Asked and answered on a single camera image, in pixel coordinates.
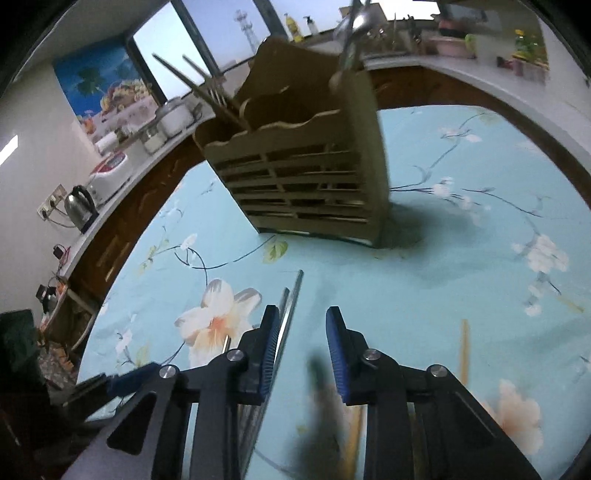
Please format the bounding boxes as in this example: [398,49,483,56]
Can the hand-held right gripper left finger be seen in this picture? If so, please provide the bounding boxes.
[60,304,283,480]

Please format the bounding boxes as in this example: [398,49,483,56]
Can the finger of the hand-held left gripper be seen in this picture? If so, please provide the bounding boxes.
[61,373,110,409]
[107,361,162,398]

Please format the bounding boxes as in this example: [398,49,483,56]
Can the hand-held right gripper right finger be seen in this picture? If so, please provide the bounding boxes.
[325,305,541,480]

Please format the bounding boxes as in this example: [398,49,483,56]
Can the metal chopstick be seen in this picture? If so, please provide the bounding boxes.
[265,287,291,324]
[274,270,305,370]

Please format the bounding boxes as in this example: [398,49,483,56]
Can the ridged wooden chopstick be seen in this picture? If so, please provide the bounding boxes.
[344,406,365,480]
[459,318,472,386]

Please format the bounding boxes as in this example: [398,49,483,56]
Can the wooden utensil holder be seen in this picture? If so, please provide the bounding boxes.
[193,37,393,247]

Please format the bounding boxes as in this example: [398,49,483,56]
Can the metal fork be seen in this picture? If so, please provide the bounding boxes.
[182,54,241,116]

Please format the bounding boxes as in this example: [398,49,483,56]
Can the plain wooden chopstick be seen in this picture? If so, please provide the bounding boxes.
[152,53,250,132]

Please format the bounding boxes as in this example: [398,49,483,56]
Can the metal spoon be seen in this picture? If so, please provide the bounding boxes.
[332,0,384,75]

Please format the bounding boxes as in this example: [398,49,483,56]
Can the floral light blue tablecloth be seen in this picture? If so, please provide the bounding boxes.
[76,105,591,480]

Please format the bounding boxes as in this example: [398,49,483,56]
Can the wooden base cabinets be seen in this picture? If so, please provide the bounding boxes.
[69,69,509,319]

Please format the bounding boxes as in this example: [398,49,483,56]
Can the steel electric kettle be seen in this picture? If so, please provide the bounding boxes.
[64,185,100,234]

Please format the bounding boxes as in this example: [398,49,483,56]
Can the white and red rice cooker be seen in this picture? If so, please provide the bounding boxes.
[88,152,130,204]

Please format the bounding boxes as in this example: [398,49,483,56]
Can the glass storage jar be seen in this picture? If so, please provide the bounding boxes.
[141,124,162,155]

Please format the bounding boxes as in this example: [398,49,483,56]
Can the white round cooker pot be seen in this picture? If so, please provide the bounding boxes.
[154,97,195,139]

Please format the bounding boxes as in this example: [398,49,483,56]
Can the white kitchen countertop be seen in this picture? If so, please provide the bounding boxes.
[60,28,591,287]

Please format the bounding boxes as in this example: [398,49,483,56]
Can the kitchen window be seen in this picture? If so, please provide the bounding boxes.
[131,0,352,100]

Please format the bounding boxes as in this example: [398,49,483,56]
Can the dish rack with cutting boards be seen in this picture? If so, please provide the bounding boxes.
[369,14,416,54]

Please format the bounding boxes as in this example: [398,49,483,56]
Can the pink plastic basin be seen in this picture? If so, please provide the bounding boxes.
[427,37,476,58]

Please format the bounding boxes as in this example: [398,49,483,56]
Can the set of seasoning jars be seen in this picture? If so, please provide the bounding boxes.
[510,58,548,84]

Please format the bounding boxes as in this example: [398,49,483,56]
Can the pink and green lidded pot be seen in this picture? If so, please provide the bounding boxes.
[436,18,467,38]

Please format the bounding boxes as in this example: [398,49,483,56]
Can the cooking oil bottle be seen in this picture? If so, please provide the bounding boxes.
[513,28,536,58]

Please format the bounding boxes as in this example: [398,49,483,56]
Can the wall socket strip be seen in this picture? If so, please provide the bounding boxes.
[37,184,68,220]

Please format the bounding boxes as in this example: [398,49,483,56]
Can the fruit and palm wall poster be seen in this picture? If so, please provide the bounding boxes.
[53,46,153,134]

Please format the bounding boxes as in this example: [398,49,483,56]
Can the white pitcher with green handle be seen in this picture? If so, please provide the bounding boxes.
[464,32,492,58]

